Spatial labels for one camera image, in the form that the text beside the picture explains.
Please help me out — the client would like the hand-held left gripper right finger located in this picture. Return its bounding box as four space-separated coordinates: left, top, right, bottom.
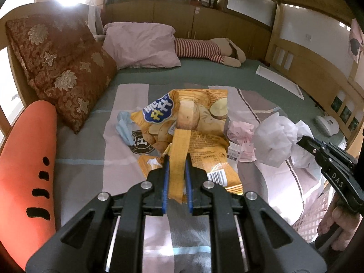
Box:
184 154 327 273

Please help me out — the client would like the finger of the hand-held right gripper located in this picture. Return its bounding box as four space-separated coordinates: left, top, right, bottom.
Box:
327 142 356 166
297 136 331 160

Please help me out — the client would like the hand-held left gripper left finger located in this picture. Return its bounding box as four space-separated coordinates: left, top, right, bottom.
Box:
25 161 171 273

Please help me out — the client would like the white plastic bag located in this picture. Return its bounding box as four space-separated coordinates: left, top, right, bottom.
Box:
253 112 325 168

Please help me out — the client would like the pink paper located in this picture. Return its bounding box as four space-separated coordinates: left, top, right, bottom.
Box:
227 121 257 162

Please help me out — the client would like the yellow potato chip bag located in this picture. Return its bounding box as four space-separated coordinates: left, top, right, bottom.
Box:
130 89 244 205

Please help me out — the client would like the blue face mask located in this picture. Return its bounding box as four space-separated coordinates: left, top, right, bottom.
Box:
115 111 137 145

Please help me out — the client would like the person's right hand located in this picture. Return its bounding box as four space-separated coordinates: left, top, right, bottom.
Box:
317 193 362 249

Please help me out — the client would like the white handheld appliance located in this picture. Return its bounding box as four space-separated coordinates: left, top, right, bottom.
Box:
315 115 341 137

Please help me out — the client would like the striped patchwork blanket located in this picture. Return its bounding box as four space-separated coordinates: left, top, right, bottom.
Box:
54 83 327 273

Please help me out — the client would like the white flat panel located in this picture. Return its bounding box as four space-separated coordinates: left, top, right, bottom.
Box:
256 65 305 101

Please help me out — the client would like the wooden bed with green sheet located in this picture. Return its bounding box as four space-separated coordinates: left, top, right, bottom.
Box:
0 0 364 177

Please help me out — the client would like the striped plush doll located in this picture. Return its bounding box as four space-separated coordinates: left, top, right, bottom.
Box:
174 38 247 68

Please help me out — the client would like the orange carrot pillow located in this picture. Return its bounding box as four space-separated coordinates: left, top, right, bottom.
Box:
0 101 58 271

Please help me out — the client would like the pink pillow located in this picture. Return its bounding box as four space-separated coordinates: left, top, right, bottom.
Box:
102 22 181 69

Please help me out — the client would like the brown floral cushion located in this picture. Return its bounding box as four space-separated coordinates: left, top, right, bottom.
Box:
6 13 118 135

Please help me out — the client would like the pink wall sticker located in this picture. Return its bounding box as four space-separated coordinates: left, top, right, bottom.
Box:
348 18 364 63

